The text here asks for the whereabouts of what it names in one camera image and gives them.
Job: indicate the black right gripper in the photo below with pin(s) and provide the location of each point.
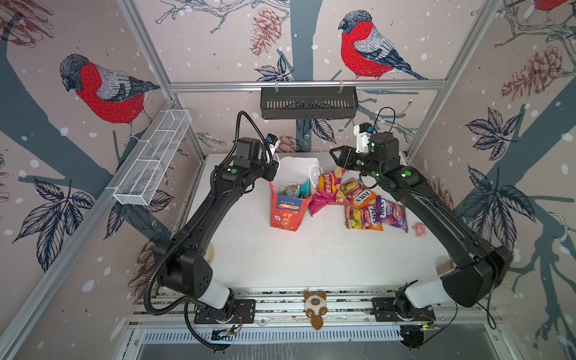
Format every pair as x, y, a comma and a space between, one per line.
349, 154

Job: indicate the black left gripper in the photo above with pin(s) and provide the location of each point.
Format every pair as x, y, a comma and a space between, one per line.
272, 166

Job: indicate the orange Fox's candy bag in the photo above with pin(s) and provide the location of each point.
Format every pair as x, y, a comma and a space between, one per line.
361, 218
355, 195

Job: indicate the red paper gift bag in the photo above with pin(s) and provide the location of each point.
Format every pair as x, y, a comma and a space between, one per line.
288, 213

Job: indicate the purple Fox's candy bag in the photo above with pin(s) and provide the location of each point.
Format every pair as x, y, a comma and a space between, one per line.
391, 213

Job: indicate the pink Lay's chips bag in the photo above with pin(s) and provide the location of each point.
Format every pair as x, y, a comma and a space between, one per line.
329, 191

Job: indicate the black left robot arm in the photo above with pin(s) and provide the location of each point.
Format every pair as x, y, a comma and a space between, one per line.
179, 263

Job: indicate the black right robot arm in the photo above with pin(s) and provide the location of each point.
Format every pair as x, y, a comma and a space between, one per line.
479, 266

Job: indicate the green snack packet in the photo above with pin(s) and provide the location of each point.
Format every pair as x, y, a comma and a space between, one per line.
295, 190

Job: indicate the small pink toy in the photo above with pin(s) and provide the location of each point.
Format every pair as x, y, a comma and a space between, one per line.
419, 229

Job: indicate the yellow round plate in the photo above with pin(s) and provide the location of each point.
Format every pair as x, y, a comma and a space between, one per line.
209, 254

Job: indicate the white mesh tray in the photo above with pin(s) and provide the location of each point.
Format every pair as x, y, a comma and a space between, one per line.
146, 172

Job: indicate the plush cat toy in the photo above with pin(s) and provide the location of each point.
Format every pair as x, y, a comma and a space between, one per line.
315, 307

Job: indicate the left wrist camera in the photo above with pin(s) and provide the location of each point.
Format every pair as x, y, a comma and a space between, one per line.
273, 143

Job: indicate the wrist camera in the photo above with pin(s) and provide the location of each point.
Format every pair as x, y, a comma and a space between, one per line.
273, 143
363, 134

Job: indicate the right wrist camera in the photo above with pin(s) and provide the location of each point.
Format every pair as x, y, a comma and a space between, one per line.
363, 134

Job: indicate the black wire basket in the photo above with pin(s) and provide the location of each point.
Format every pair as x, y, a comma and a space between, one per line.
337, 102

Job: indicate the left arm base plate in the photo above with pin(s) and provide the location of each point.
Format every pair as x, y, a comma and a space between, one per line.
234, 312

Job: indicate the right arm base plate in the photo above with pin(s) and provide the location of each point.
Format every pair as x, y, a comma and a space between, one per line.
388, 309

